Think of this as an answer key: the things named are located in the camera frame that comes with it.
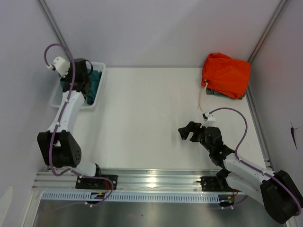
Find aluminium frame post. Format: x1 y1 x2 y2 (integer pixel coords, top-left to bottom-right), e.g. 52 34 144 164
36 0 71 60
248 0 291 64

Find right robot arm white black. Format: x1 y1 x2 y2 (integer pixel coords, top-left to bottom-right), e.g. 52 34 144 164
178 122 303 224

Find grey folded shorts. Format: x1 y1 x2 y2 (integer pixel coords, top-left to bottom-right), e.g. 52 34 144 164
206 88 245 100

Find left aluminium frame post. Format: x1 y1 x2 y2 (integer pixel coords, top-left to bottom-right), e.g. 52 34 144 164
36 0 71 60

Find right aluminium frame post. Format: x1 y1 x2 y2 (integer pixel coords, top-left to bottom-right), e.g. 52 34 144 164
248 0 291 64

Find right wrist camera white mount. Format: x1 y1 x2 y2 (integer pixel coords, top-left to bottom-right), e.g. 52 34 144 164
202 112 215 127

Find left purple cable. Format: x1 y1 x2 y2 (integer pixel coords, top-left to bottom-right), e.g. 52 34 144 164
44 43 114 209

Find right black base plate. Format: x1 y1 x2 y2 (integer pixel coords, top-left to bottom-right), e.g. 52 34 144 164
200 176 233 192

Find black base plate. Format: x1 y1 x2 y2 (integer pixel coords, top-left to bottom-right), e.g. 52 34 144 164
200 176 233 192
75 175 118 190

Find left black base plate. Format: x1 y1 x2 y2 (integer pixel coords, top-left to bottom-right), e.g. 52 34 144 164
75 175 118 190

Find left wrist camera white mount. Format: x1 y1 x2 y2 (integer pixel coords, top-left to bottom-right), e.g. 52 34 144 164
48 56 71 78

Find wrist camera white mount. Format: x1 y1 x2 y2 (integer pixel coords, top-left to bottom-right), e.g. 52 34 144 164
202 112 215 127
48 56 71 78

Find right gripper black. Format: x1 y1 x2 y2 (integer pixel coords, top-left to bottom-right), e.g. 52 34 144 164
178 122 213 153

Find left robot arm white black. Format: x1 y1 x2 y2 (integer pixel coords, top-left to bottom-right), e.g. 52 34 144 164
37 57 103 189

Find aluminium mounting rail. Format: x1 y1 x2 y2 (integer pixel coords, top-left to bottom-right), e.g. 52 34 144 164
32 168 218 193

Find white plastic basket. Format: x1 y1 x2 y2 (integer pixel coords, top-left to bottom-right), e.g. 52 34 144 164
50 61 106 110

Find white slotted cable duct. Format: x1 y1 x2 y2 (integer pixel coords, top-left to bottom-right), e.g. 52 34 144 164
42 191 220 204

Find teal green shorts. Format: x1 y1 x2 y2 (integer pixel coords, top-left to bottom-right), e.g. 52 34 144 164
60 65 102 105

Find orange folded shorts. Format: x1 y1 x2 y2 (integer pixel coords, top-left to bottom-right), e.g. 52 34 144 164
201 52 250 99

